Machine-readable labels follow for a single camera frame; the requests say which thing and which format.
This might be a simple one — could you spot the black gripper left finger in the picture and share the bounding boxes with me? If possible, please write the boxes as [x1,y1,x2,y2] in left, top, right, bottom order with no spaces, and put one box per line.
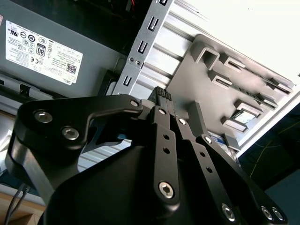
[4,86,182,206]

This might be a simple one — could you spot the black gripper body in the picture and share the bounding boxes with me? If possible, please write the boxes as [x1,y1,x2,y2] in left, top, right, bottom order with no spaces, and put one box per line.
[42,140,222,225]

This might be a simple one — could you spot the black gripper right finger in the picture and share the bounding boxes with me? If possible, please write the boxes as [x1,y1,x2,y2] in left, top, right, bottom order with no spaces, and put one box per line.
[165,90,289,225]

